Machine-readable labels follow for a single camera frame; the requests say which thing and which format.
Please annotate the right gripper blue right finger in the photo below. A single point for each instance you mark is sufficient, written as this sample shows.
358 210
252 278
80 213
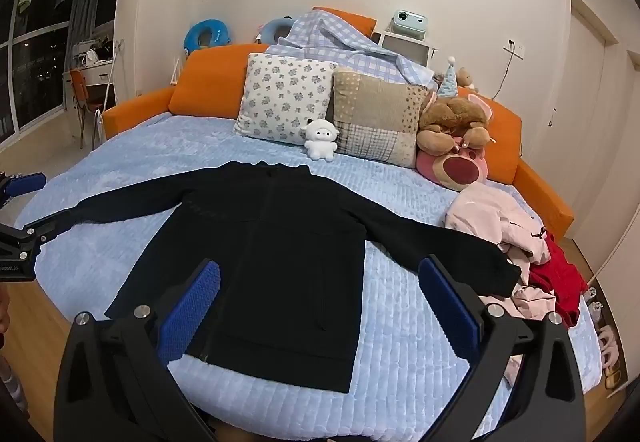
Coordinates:
484 336

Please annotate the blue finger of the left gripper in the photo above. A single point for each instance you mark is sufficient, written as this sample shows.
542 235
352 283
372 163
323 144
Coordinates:
48 228
18 185

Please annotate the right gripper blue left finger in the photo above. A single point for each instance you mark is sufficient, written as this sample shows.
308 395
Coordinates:
149 339

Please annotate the black jacket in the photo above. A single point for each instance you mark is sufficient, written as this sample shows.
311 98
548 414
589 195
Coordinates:
290 247

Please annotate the light blue quilted bedspread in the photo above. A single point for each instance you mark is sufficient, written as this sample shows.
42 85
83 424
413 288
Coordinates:
405 371

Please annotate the red garment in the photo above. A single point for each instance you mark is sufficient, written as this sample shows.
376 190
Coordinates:
562 278

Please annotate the orange chair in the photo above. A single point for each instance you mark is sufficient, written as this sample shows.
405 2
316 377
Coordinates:
86 105

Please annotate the white slippers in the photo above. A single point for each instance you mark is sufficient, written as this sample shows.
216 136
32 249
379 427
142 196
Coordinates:
609 350

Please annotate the pink jacket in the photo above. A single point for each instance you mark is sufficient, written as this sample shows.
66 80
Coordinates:
494 215

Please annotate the white desk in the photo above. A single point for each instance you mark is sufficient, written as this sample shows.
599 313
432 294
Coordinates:
96 82

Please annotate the pink strawberry bear plush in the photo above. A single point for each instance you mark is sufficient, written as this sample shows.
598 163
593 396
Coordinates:
456 170

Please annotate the white door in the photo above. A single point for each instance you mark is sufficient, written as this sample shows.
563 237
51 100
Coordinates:
573 122

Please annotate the brown teddy bear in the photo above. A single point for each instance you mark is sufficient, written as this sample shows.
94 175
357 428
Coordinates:
451 123

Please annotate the beige patchwork pillow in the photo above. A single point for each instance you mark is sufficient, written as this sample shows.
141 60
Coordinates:
377 120

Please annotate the blue neck pillow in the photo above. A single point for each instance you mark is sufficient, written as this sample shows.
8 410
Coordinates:
206 34
272 31

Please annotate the small party hat plush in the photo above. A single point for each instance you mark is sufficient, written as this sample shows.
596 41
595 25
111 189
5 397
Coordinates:
449 85

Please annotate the white plush sheep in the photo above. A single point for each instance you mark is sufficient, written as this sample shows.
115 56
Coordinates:
320 139

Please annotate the white floral pillow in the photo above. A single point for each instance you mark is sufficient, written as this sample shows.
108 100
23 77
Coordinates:
281 95

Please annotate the white bedside table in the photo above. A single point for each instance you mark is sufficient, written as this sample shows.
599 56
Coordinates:
419 51

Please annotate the teal projector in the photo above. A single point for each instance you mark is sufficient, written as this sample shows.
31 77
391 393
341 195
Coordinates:
409 24

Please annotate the blue checked blanket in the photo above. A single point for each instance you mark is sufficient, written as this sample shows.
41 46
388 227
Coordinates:
322 36

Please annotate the wall power socket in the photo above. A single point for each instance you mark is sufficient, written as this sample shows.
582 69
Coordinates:
515 49

